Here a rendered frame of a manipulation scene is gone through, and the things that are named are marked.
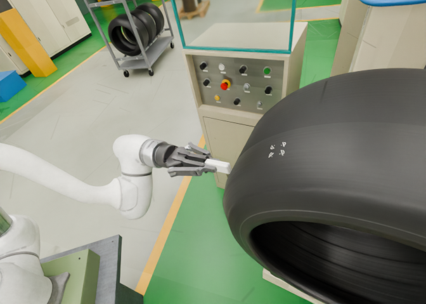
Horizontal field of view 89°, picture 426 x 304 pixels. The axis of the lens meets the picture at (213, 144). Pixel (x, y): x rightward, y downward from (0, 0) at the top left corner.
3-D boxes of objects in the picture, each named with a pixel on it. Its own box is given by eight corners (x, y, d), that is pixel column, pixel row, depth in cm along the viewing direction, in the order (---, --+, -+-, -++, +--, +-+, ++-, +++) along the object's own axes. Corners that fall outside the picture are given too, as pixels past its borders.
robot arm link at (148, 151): (152, 132, 72) (165, 134, 69) (163, 152, 78) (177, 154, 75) (134, 152, 67) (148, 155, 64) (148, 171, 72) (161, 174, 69)
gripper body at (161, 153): (149, 156, 64) (172, 161, 60) (165, 137, 69) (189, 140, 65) (160, 172, 69) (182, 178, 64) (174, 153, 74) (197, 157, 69)
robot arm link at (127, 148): (162, 136, 76) (160, 172, 78) (133, 131, 84) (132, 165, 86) (137, 136, 67) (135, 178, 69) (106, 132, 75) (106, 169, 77)
